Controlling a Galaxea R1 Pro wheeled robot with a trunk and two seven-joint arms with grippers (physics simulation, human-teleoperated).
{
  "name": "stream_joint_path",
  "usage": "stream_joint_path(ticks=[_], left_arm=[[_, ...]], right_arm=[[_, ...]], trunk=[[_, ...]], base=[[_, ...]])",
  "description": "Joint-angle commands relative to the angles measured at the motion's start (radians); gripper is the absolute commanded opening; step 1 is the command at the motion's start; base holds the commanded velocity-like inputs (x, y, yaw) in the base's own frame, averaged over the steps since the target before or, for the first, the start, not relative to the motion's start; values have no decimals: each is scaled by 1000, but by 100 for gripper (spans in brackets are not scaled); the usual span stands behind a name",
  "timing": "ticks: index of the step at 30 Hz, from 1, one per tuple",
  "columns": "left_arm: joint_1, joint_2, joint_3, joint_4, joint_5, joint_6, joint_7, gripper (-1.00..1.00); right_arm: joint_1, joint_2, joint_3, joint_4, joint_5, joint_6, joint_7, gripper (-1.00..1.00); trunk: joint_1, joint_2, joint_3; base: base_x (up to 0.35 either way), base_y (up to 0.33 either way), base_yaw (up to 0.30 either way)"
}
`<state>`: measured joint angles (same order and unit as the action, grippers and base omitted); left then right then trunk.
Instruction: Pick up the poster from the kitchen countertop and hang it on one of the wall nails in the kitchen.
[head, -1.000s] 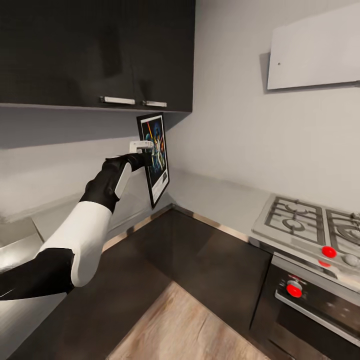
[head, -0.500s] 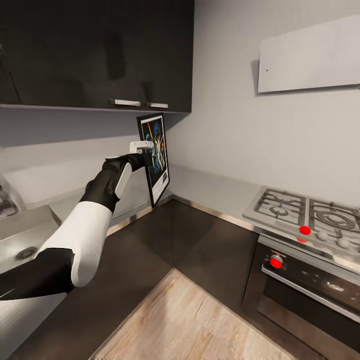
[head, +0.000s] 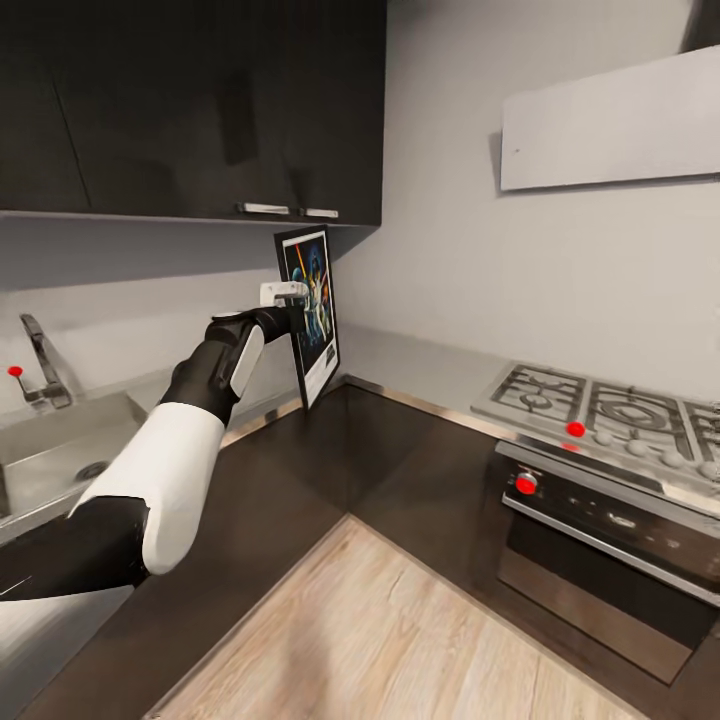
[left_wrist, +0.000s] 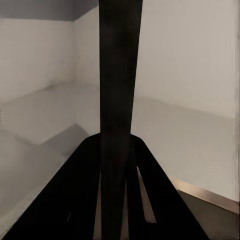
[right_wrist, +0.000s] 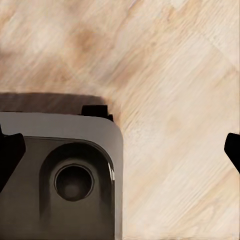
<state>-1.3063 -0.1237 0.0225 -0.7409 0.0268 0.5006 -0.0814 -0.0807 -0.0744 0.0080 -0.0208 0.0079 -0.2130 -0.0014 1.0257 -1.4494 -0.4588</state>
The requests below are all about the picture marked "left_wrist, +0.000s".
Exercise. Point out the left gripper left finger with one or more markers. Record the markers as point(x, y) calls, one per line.
point(66, 208)

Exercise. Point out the drop in sink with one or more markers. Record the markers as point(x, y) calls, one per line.
point(26, 168)

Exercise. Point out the poster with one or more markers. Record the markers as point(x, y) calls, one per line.
point(119, 35)

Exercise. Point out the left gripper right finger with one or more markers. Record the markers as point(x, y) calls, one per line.
point(174, 219)

